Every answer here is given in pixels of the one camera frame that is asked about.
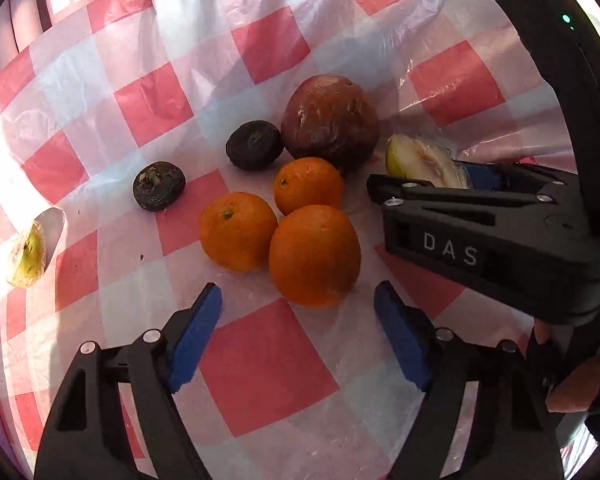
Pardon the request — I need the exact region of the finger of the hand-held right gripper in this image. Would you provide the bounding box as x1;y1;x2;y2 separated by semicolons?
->
457;159;579;192
367;173;580;213

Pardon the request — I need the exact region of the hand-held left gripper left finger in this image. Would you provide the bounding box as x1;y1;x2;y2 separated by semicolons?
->
34;282;224;480

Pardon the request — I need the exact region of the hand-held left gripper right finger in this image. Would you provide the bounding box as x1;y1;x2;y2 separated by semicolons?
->
373;281;566;480

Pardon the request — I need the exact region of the cut pear half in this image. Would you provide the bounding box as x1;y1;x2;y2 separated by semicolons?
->
385;133;473;190

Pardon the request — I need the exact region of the yellow fruit half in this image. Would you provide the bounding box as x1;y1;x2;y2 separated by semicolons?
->
6;207;66;289

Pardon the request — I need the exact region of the dark wrinkled round fruit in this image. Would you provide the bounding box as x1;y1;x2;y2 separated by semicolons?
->
225;120;285;171
132;161;186;211

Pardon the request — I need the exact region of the person's right hand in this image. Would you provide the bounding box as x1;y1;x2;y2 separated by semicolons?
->
545;354;600;413

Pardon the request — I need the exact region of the red white checkered tablecloth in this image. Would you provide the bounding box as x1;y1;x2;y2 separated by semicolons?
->
0;0;600;480

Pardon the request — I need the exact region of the medium orange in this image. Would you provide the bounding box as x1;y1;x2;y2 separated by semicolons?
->
199;192;279;273

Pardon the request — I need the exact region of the large orange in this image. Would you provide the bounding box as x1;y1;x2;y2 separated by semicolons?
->
268;204;362;309

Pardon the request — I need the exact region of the dark red wrinkled fruit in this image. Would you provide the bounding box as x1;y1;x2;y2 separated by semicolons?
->
281;75;381;176

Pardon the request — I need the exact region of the small orange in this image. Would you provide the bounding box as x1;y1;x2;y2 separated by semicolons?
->
273;157;345;217

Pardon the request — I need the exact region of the pink pleated curtain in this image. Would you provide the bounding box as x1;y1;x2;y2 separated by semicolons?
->
0;0;56;86

